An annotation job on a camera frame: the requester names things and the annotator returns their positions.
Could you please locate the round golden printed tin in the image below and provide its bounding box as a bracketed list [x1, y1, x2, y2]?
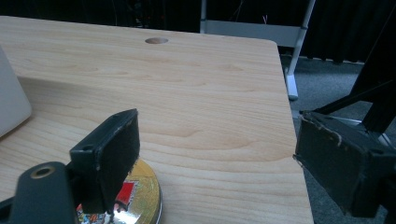
[76, 158, 163, 224]

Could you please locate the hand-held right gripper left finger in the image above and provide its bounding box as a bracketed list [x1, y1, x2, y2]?
[68, 107, 141, 216]

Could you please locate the white plastic board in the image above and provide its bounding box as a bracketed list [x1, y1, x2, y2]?
[0, 46, 33, 138]

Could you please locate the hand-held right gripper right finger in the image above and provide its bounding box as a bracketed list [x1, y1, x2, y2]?
[293, 111, 396, 218]

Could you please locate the black metal stand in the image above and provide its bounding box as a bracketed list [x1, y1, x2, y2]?
[300, 6, 396, 147]

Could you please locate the white metal table frame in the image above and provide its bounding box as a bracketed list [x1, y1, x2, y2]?
[200, 0, 317, 102]

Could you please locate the dark curtain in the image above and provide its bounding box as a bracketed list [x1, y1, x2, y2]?
[0, 0, 396, 64]

